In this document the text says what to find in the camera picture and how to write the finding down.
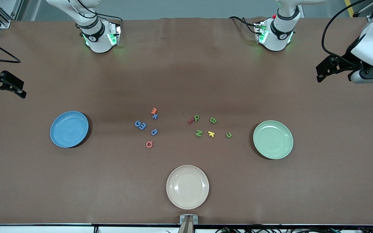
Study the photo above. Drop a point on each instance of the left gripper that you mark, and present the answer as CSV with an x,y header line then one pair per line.
x,y
347,61

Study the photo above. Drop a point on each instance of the blue foam letter G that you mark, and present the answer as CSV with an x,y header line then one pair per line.
x,y
135,123

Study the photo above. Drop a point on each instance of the green foam letter B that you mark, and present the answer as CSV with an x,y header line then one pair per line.
x,y
213,120

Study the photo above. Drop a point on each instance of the blue foam letter E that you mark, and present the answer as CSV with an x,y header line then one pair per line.
x,y
144,126

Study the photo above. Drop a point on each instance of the blue foam letter P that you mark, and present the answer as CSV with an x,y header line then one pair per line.
x,y
152,132

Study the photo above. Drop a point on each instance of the green foam letter P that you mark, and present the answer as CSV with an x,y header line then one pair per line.
x,y
195,119

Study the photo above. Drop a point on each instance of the green foam letter N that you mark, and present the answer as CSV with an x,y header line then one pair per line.
x,y
198,133

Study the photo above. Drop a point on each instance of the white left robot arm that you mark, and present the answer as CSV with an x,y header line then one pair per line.
x,y
277,40

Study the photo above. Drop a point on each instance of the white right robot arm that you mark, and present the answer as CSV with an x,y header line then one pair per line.
x,y
97,42

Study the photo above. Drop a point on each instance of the blue plate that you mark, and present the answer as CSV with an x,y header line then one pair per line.
x,y
69,129

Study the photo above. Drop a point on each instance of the grey base connector box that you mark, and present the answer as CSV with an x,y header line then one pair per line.
x,y
260,32
114,34

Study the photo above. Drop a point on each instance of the green plate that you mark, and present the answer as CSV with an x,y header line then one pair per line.
x,y
273,139

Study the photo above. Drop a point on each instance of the yellow foam letter K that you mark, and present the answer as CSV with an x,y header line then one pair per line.
x,y
210,133

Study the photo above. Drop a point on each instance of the orange foam letter E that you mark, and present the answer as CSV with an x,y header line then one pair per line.
x,y
154,111

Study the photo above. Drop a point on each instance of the pink foam letter Q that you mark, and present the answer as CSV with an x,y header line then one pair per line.
x,y
146,144

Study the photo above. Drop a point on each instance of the brown table cover sheet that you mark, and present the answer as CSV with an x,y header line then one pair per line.
x,y
186,81

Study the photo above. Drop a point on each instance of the red foam letter J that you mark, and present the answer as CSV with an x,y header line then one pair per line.
x,y
191,121

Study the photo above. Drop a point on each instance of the beige plate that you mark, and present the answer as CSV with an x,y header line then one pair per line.
x,y
187,187

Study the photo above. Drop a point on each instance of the aluminium frame profile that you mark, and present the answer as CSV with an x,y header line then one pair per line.
x,y
2,17

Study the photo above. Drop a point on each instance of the white table edge rail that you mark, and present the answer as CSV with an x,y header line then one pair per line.
x,y
44,229

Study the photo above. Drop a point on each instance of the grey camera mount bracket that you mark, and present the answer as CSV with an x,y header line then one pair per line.
x,y
188,225

